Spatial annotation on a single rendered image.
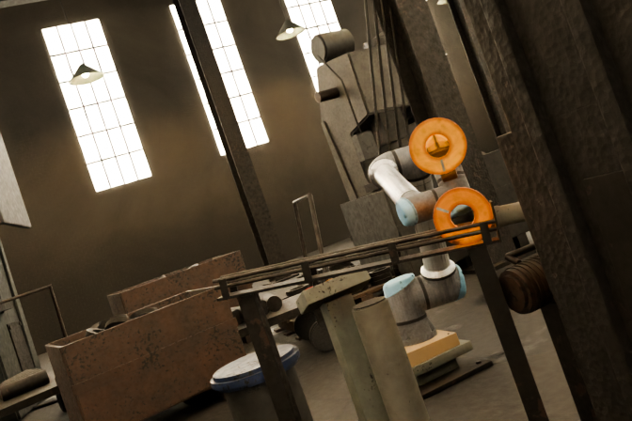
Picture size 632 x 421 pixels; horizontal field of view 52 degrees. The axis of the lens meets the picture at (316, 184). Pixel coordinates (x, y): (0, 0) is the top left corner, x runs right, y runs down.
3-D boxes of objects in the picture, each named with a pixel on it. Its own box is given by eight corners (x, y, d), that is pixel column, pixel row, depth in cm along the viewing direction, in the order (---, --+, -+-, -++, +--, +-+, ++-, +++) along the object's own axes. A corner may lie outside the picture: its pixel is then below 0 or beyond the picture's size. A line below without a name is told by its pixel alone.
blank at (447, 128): (458, 110, 172) (458, 110, 176) (402, 126, 176) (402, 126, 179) (473, 165, 173) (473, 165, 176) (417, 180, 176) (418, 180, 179)
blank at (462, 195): (481, 253, 171) (481, 251, 174) (500, 197, 169) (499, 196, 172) (425, 234, 173) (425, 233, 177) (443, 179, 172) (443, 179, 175)
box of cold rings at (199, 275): (240, 331, 608) (213, 256, 611) (270, 334, 533) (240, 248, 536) (133, 376, 562) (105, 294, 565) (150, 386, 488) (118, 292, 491)
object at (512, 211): (534, 222, 166) (529, 199, 166) (498, 229, 168) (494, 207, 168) (531, 219, 172) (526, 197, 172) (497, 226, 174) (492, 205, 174)
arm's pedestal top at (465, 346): (376, 370, 288) (373, 362, 288) (434, 343, 299) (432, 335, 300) (410, 380, 258) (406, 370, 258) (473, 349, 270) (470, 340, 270)
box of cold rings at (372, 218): (480, 246, 614) (449, 161, 617) (544, 240, 527) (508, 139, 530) (369, 292, 569) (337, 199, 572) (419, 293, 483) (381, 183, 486)
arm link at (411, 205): (359, 157, 261) (398, 201, 196) (389, 148, 261) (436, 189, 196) (367, 183, 264) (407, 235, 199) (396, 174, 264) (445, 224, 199)
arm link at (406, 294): (389, 319, 287) (378, 281, 287) (426, 307, 287) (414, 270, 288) (394, 325, 271) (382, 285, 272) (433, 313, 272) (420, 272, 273)
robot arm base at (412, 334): (388, 343, 286) (382, 321, 286) (426, 328, 291) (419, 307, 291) (403, 350, 268) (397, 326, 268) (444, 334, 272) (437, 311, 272)
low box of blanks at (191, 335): (216, 379, 430) (185, 286, 432) (260, 387, 367) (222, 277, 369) (76, 444, 383) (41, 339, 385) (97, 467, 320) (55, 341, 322)
